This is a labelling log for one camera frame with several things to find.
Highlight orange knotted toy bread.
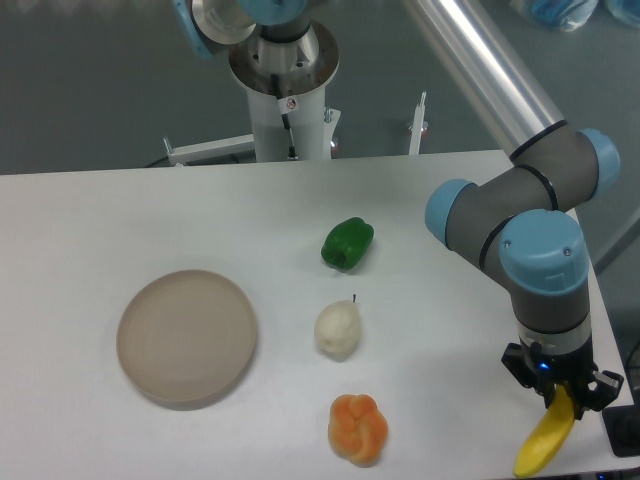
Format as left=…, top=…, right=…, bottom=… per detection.
left=327, top=394, right=389, bottom=467

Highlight white toy garlic bulb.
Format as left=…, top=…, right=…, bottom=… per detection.
left=314, top=294, right=362, bottom=361

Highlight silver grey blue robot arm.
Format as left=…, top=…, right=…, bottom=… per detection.
left=173, top=1, right=623, bottom=418

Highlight yellow toy banana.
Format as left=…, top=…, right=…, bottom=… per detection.
left=513, top=385, right=575, bottom=479

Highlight white stand leg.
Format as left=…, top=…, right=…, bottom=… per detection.
left=408, top=91, right=428, bottom=155
left=163, top=134, right=254, bottom=166

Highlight white right stand leg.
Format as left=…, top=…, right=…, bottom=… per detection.
left=408, top=91, right=428, bottom=155

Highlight black device at table edge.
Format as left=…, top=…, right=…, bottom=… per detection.
left=602, top=405, right=639, bottom=458

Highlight green toy bell pepper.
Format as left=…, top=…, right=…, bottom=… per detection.
left=321, top=217, right=375, bottom=271

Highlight white left stand leg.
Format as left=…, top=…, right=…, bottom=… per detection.
left=163, top=134, right=254, bottom=166

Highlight beige round plate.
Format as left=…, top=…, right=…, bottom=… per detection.
left=116, top=270, right=258, bottom=411

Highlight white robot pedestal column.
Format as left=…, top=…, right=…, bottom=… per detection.
left=229, top=20, right=341, bottom=162

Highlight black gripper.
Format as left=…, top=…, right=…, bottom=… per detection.
left=501, top=336, right=625, bottom=420

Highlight blue plastic bag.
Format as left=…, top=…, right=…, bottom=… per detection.
left=514, top=0, right=640, bottom=34

